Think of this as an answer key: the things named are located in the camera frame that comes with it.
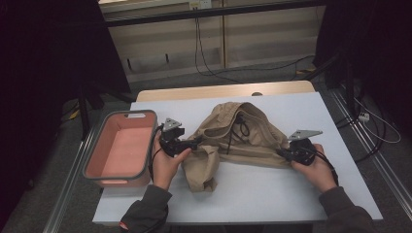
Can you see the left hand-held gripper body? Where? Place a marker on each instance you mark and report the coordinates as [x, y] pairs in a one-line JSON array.
[[171, 124]]

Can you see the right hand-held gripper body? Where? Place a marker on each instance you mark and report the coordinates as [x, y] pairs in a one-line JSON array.
[[304, 133]]

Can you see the pink basket with grey rim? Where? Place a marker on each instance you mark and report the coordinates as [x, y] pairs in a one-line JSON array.
[[126, 152]]

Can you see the person's right hand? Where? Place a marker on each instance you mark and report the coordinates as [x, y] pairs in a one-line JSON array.
[[317, 173]]

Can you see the person's left hand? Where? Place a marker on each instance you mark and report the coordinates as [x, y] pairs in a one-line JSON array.
[[163, 168]]

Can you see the white power strip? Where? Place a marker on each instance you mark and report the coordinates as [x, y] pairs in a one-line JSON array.
[[364, 116]]

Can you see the black metal stand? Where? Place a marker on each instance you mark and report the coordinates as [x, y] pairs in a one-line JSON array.
[[349, 87]]

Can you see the black tripod stand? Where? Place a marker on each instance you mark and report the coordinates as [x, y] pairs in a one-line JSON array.
[[85, 119]]

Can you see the beige wooden cabinet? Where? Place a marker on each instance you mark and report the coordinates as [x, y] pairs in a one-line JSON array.
[[265, 35]]

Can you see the black curtain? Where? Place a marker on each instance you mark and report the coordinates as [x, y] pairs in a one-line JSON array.
[[382, 48], [39, 64]]

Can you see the black horizontal bar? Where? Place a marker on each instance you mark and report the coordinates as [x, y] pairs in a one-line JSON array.
[[210, 12]]

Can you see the aluminium floor rail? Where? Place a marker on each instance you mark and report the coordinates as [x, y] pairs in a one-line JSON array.
[[64, 194], [388, 174]]

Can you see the white wall socket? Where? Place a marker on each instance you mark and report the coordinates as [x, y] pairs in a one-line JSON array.
[[204, 4]]

